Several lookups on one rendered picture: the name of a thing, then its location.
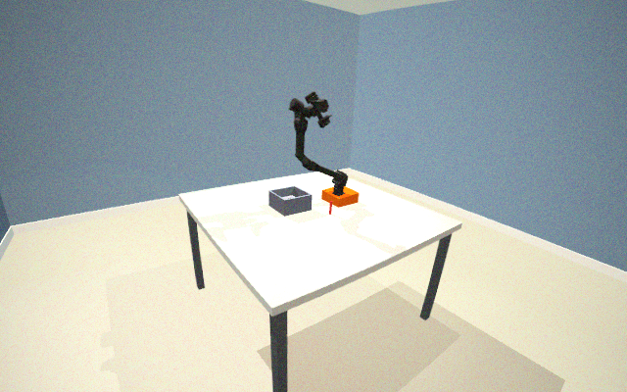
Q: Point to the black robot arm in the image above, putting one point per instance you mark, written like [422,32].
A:
[300,124]

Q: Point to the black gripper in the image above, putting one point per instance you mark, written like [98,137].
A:
[315,111]

